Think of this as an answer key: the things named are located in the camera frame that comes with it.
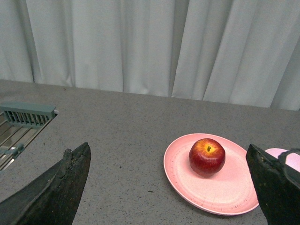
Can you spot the green metal dish rack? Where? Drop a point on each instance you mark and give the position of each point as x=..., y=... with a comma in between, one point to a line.
x=20, y=123

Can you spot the white curtain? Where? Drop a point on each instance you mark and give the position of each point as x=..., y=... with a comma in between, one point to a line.
x=243, y=52

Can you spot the red yellow apple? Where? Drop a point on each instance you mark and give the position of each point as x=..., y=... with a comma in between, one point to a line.
x=206, y=157

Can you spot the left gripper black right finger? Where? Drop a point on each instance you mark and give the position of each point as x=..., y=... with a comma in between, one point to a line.
x=277, y=185

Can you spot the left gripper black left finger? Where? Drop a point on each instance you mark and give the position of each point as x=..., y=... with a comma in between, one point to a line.
x=53, y=197

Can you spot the pink plastic bowl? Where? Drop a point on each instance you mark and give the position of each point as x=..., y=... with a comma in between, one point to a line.
x=292, y=160

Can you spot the pink plastic plate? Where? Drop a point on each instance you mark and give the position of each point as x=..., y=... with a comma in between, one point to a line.
x=228, y=192

